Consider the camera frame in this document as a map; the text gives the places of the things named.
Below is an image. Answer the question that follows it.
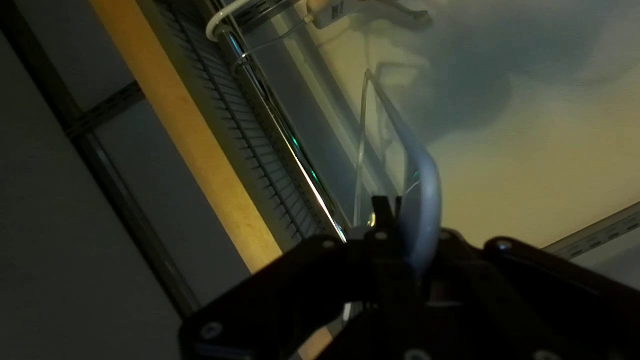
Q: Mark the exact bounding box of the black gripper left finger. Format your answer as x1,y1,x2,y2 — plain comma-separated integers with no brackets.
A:
363,193,394,269

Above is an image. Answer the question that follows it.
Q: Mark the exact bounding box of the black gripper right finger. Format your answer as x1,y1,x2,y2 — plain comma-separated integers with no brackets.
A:
390,194,428,287

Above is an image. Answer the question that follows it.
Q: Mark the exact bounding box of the white plastic clothes hanger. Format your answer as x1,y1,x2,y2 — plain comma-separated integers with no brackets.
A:
204,0,436,44
350,67,445,272

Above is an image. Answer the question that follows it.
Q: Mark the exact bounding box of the perforated metal upright strip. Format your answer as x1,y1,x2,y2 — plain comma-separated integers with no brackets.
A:
545,201,640,261

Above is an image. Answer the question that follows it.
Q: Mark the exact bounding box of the yellow wooden board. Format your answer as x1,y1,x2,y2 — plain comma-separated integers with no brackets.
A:
88,0,287,277

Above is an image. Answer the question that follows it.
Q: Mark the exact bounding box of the chrome closet rail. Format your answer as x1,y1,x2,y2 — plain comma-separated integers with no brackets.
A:
217,18,350,244

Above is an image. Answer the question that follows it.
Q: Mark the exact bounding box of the wire grid shelf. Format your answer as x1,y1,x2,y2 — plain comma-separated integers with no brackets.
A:
141,0,327,247

